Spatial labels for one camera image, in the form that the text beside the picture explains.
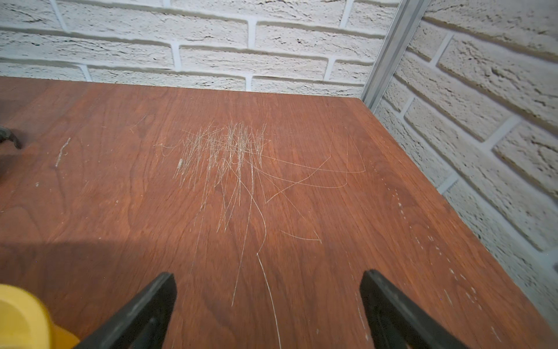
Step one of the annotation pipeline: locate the yellow plastic storage box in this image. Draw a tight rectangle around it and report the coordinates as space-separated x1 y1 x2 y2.
1 284 80 348

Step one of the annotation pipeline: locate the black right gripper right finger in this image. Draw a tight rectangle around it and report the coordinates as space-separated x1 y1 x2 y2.
360 270 466 348

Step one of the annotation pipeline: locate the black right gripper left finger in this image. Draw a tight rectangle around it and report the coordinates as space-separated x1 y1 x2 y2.
76 272 177 348

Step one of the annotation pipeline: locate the aluminium corner post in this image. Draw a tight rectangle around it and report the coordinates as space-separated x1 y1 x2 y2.
360 0 430 113

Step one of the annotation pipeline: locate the black handled hammer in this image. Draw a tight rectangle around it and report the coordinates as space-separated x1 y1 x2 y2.
0 127 22 149

